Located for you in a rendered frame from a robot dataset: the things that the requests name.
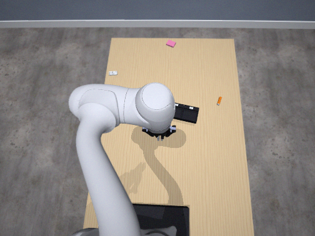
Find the pink flat rectangular block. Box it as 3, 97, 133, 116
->
166, 40, 176, 47

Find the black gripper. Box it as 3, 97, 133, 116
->
142, 125, 176, 141

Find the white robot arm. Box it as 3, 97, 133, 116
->
68, 82, 177, 236

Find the white domino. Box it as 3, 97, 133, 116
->
109, 71, 118, 76

